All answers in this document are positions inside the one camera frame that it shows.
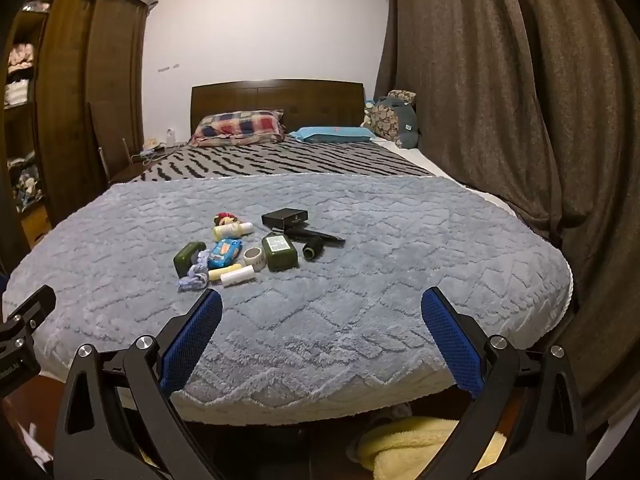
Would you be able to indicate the brown curtain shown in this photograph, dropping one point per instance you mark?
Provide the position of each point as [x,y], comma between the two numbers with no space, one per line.
[537,102]

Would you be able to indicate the white tape roll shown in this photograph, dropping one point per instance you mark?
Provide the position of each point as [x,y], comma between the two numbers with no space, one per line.
[255,257]

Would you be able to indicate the yellow white lotion bottle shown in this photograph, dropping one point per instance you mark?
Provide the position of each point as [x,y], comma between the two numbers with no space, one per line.
[232,230]

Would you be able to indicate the light blue pillow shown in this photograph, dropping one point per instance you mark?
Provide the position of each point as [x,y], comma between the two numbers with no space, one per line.
[319,134]

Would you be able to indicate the brown wooden wardrobe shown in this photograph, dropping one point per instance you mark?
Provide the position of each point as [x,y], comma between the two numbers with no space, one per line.
[89,57]

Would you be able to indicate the grey fluffy blanket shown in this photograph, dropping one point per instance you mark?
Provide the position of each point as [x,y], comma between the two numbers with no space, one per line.
[328,338]

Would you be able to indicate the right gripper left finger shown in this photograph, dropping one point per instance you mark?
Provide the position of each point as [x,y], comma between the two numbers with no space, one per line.
[117,420]

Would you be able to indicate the black flat box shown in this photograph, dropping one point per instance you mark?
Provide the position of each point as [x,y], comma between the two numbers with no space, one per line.
[284,218]

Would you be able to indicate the pale yellow tube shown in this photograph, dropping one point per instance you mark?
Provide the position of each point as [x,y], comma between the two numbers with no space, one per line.
[215,274]

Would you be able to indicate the black hair trimmer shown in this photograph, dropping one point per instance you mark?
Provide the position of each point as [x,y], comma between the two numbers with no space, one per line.
[302,234]

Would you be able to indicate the large green bottle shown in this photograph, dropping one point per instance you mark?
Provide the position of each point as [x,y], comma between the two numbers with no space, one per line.
[280,252]

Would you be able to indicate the plaid red blue pillow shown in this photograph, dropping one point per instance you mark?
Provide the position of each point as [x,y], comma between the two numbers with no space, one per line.
[243,127]

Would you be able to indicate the black striped bed sheet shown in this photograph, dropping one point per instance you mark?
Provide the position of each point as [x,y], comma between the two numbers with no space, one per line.
[286,157]

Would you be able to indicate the black cylinder cap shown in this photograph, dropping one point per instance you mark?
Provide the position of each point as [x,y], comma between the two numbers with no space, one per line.
[313,248]

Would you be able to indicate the small green bottle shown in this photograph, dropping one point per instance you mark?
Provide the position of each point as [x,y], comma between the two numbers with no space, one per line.
[186,257]

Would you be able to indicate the wooden bedside chair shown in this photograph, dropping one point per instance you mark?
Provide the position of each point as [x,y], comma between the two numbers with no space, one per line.
[127,164]

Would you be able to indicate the red colourful small toy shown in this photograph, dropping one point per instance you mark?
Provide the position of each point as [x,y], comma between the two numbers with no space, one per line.
[224,218]

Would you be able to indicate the yellow fluffy towel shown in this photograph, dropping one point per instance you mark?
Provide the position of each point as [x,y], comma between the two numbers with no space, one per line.
[402,449]

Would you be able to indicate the patterned plush cushion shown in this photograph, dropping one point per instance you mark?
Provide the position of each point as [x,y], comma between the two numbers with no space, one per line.
[393,118]

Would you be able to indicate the blue wet wipes pack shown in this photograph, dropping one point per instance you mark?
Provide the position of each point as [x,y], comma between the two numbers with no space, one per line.
[224,253]

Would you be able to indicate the brown wooden headboard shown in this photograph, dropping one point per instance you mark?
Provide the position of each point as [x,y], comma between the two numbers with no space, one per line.
[304,102]

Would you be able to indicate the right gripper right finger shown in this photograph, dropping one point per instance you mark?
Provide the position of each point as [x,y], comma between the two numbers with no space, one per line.
[525,419]

